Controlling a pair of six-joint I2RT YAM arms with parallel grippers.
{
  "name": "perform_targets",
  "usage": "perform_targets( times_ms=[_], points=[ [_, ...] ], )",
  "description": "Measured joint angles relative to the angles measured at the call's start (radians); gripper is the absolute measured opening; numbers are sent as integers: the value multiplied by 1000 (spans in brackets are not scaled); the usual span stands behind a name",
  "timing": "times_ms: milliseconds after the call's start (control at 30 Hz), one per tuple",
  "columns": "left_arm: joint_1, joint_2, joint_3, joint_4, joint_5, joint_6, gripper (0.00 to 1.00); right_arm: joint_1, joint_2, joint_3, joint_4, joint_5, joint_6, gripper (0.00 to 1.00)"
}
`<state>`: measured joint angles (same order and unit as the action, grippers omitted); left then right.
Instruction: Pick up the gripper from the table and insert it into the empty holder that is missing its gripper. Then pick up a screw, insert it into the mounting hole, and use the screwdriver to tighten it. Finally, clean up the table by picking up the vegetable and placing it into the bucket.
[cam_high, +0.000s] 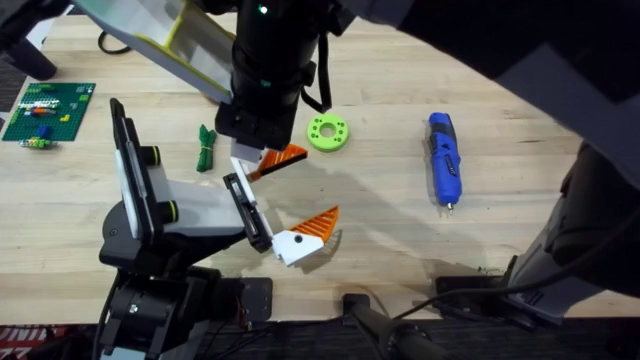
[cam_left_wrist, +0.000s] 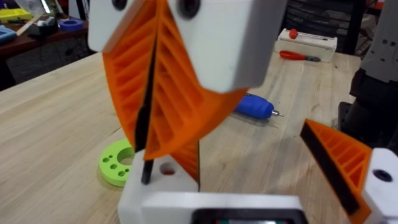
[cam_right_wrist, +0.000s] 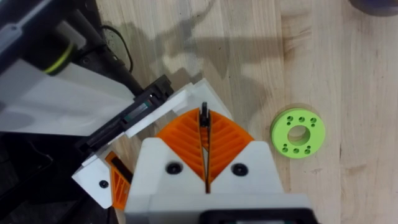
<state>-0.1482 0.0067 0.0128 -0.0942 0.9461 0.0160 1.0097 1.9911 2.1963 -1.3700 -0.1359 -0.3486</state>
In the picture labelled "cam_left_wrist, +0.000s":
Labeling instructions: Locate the white orange left gripper right finger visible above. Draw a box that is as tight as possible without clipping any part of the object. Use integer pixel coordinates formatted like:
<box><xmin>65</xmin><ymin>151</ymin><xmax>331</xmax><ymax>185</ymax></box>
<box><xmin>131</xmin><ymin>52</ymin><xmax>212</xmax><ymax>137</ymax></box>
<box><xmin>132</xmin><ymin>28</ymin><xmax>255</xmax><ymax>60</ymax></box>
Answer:
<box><xmin>300</xmin><ymin>118</ymin><xmax>398</xmax><ymax>224</ymax></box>

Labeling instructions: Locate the bare white left gripper left finger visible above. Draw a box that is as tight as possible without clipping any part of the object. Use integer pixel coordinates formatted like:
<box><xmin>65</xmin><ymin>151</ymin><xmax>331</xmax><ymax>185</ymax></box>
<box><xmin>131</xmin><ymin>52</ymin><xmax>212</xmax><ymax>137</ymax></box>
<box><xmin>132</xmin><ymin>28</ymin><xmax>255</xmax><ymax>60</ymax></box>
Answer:
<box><xmin>117</xmin><ymin>149</ymin><xmax>200</xmax><ymax>224</ymax></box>

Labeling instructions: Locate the finger of the white orange right gripper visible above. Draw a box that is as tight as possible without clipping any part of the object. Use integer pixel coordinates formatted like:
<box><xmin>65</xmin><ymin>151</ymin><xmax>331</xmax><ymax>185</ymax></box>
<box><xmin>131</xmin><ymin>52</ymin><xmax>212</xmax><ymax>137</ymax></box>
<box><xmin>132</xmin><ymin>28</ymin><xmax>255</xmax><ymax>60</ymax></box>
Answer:
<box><xmin>144</xmin><ymin>0</ymin><xmax>287</xmax><ymax>161</ymax></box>
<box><xmin>88</xmin><ymin>0</ymin><xmax>158</xmax><ymax>185</ymax></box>

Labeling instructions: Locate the blue electric screwdriver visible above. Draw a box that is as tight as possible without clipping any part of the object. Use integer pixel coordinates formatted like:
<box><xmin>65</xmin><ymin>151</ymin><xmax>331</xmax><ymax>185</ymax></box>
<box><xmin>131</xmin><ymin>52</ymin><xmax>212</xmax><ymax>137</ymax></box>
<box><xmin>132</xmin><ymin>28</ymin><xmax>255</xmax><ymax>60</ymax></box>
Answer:
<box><xmin>233</xmin><ymin>92</ymin><xmax>284</xmax><ymax>121</ymax></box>

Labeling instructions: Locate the green disc with holes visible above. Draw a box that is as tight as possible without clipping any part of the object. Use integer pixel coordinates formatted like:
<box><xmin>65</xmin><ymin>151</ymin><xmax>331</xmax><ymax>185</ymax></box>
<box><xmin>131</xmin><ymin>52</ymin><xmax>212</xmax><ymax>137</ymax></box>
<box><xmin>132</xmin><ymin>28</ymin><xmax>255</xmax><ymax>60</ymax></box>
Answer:
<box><xmin>98</xmin><ymin>138</ymin><xmax>136</xmax><ymax>188</ymax></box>

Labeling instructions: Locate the blue tape roll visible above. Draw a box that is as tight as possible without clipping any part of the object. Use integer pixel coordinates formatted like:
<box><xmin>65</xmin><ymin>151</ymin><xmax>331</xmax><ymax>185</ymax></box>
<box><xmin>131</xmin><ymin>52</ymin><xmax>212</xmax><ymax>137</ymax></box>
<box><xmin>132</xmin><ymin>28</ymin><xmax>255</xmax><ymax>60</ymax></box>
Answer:
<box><xmin>58</xmin><ymin>18</ymin><xmax>85</xmax><ymax>32</ymax></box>

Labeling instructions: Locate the white box with red knob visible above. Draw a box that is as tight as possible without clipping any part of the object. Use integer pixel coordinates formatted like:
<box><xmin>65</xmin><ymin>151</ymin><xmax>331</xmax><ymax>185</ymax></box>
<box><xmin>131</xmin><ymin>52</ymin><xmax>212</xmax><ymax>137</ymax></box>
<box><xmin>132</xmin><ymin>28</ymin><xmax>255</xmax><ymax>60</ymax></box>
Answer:
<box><xmin>274</xmin><ymin>27</ymin><xmax>338</xmax><ymax>63</ymax></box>

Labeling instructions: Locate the brown side table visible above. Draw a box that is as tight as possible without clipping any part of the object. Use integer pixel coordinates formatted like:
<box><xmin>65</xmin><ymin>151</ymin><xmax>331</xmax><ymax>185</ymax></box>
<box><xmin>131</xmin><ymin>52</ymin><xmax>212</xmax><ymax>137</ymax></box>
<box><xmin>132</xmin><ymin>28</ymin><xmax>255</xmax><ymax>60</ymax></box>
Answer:
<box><xmin>0</xmin><ymin>12</ymin><xmax>90</xmax><ymax>60</ymax></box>

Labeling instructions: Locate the yellow tray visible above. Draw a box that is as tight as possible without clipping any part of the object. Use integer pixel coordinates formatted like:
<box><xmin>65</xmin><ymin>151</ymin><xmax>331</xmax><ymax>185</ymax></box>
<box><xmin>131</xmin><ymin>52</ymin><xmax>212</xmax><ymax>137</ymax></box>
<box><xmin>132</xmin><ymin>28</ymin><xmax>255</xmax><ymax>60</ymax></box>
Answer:
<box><xmin>0</xmin><ymin>8</ymin><xmax>32</xmax><ymax>24</ymax></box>

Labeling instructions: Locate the red-handled hand tool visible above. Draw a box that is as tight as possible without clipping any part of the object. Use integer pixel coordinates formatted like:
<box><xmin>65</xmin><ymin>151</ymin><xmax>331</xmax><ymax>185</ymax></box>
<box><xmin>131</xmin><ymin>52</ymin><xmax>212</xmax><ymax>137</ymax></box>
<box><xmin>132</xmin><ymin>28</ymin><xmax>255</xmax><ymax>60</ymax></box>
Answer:
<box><xmin>279</xmin><ymin>50</ymin><xmax>322</xmax><ymax>62</ymax></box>

